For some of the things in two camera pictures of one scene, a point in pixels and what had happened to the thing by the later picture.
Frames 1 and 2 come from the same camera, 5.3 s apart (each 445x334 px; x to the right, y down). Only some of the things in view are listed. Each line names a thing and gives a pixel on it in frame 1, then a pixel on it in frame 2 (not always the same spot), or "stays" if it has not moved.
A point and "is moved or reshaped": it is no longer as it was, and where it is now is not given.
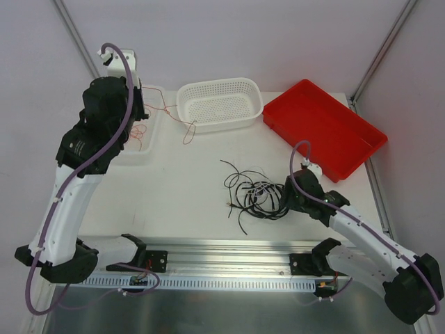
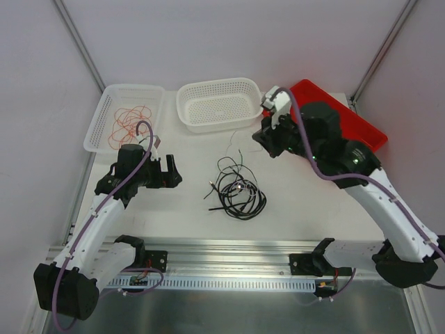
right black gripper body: [288, 199] to [272, 136]
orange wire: [185, 122] is moved or reshaped
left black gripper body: [140, 104] to [164, 176]
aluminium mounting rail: [227, 257] stays
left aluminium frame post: [76, 36] stays
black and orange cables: [254, 194] is moved or reshaped
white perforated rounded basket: [215, 104] stays
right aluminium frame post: [379, 53] stays
